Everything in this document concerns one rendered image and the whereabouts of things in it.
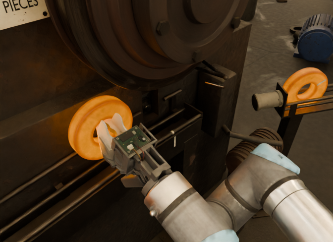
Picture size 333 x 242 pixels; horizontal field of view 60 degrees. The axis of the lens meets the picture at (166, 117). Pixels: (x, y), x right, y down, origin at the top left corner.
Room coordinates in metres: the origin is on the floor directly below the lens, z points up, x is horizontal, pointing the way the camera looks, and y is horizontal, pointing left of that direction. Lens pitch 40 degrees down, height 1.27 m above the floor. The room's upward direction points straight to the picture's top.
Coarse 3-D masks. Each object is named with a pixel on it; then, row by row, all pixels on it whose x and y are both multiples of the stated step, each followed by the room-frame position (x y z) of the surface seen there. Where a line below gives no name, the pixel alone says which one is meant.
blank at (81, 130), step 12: (108, 96) 0.52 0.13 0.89; (84, 108) 0.48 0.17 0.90; (96, 108) 0.47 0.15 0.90; (108, 108) 0.49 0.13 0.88; (120, 108) 0.51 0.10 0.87; (72, 120) 0.46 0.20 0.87; (84, 120) 0.45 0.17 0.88; (96, 120) 0.47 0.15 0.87; (132, 120) 0.53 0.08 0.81; (72, 132) 0.44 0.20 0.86; (84, 132) 0.45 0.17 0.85; (72, 144) 0.44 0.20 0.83; (84, 144) 0.44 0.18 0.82; (96, 144) 0.46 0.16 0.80; (84, 156) 0.44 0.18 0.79; (96, 156) 0.46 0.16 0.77
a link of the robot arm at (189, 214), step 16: (192, 192) 0.31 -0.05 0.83; (176, 208) 0.28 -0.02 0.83; (192, 208) 0.28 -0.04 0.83; (208, 208) 0.29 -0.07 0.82; (176, 224) 0.26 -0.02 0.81; (192, 224) 0.26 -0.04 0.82; (208, 224) 0.26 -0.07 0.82; (224, 224) 0.27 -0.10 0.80; (176, 240) 0.25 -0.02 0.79; (192, 240) 0.24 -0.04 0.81; (208, 240) 0.23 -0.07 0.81; (224, 240) 0.24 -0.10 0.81
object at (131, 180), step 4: (124, 176) 0.43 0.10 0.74; (128, 176) 0.41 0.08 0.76; (132, 176) 0.39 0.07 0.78; (136, 176) 0.37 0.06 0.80; (124, 180) 0.40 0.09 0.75; (128, 180) 0.39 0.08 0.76; (132, 180) 0.38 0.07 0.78; (136, 180) 0.37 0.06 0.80; (140, 180) 0.36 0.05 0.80; (124, 184) 0.41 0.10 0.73; (128, 184) 0.39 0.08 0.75; (132, 184) 0.38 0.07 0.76; (136, 184) 0.37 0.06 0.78; (140, 184) 0.36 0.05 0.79; (144, 184) 0.36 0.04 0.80
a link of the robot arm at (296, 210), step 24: (264, 144) 0.41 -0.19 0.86; (240, 168) 0.38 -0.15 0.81; (264, 168) 0.36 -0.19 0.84; (288, 168) 0.35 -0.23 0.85; (240, 192) 0.34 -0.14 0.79; (264, 192) 0.32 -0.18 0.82; (288, 192) 0.30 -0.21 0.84; (288, 216) 0.27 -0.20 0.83; (312, 216) 0.25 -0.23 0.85; (312, 240) 0.22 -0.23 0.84
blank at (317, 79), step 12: (300, 72) 0.82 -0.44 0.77; (312, 72) 0.81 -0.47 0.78; (288, 84) 0.81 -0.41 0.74; (300, 84) 0.81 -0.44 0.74; (312, 84) 0.84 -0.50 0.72; (324, 84) 0.82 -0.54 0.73; (288, 96) 0.80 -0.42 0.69; (300, 96) 0.83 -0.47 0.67; (312, 96) 0.82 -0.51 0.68; (300, 108) 0.81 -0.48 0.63
